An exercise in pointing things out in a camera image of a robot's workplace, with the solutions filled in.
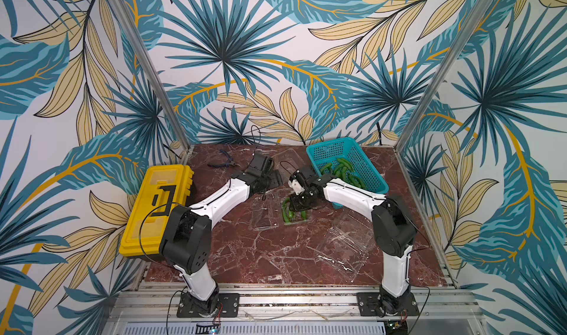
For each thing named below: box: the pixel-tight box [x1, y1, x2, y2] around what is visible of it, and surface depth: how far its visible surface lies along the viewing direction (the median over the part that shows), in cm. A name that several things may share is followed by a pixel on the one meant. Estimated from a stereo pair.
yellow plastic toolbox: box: [119, 164, 194, 256], surface depth 83 cm
